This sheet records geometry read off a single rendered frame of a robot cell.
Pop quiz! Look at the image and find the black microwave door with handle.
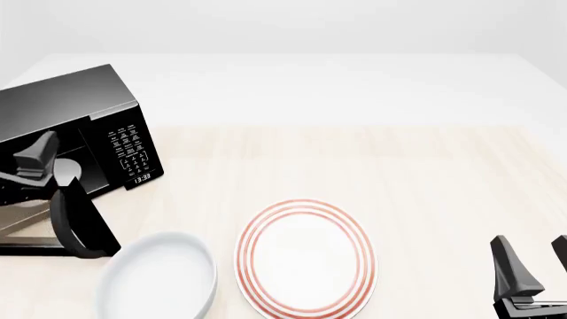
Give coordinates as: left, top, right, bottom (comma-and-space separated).
0, 175, 122, 261

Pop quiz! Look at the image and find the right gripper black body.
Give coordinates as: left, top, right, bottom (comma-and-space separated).
492, 295, 567, 319

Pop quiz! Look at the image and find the white plate with red rings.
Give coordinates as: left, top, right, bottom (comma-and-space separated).
234, 198, 379, 319

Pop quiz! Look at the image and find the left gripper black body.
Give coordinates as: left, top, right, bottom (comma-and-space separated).
0, 167, 58, 207

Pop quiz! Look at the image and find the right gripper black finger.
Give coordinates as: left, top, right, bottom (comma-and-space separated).
550, 234, 567, 273
489, 234, 546, 302

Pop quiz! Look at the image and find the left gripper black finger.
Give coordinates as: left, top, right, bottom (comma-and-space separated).
12, 130, 61, 178

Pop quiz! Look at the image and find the black microwave oven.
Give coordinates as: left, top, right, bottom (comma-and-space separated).
0, 64, 165, 201

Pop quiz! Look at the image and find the white bowl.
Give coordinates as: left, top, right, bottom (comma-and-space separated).
95, 231, 219, 319

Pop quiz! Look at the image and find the small grey plate on stalk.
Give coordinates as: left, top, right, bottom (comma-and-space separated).
52, 157, 84, 188

